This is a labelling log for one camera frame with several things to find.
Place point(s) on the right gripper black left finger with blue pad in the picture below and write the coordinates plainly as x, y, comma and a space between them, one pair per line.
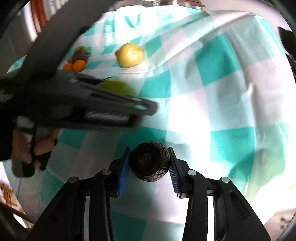
81, 208

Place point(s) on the green round fruit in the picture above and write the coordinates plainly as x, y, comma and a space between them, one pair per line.
117, 86

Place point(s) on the large yellow pear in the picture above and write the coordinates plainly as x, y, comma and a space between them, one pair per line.
129, 55

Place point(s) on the dark wrinkled passion fruit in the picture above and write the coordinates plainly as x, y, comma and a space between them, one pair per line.
150, 161

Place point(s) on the person's left hand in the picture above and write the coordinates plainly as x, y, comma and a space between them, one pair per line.
21, 146

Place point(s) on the dark brown round fruit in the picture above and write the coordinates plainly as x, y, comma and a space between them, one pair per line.
80, 55

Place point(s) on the yellow-green apple at back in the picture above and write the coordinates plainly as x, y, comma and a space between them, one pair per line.
81, 47

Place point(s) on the teal white checkered tablecloth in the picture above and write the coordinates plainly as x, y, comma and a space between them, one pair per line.
224, 89

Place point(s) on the white cabinet with wood frame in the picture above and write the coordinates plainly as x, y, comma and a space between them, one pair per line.
37, 13

